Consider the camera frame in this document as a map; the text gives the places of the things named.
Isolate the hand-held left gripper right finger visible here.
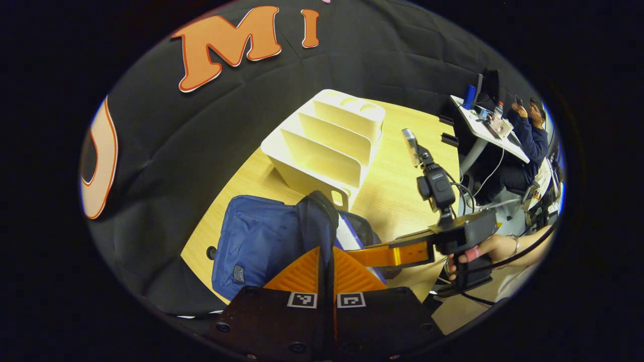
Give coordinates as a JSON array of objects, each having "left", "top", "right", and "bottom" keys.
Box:
[{"left": 327, "top": 246, "right": 446, "bottom": 361}]

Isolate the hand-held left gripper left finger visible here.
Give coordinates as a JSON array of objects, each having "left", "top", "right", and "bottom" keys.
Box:
[{"left": 204, "top": 246, "right": 329, "bottom": 361}]

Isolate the blue schoolbag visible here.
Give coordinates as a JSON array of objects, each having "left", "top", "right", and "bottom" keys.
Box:
[{"left": 211, "top": 191, "right": 389, "bottom": 303}]

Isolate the white bookshelf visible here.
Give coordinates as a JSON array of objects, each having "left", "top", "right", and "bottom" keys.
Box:
[{"left": 260, "top": 89, "right": 387, "bottom": 212}]

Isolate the white desk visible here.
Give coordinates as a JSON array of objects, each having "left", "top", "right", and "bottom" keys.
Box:
[{"left": 449, "top": 94, "right": 532, "bottom": 177}]

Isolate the black monitor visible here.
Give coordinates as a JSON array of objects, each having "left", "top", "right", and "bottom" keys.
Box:
[{"left": 473, "top": 68, "right": 503, "bottom": 109}]

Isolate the white cable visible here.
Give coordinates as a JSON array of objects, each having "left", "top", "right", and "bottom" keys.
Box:
[{"left": 472, "top": 147, "right": 506, "bottom": 198}]

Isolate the black cable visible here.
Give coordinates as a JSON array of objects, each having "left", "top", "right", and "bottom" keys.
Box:
[{"left": 436, "top": 216, "right": 559, "bottom": 306}]

